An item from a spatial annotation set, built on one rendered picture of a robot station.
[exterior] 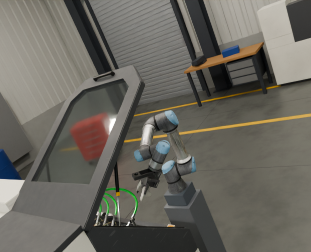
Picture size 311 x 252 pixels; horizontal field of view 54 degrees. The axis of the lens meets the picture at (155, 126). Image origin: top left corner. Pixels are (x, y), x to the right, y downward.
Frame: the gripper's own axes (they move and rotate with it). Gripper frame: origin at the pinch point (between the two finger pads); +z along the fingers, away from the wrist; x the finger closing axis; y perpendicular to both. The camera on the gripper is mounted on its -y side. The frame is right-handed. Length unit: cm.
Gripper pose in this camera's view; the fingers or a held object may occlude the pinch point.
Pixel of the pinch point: (138, 195)
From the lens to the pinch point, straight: 186.7
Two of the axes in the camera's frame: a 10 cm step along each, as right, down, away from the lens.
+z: -3.8, 8.9, 2.5
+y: 8.5, 2.3, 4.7
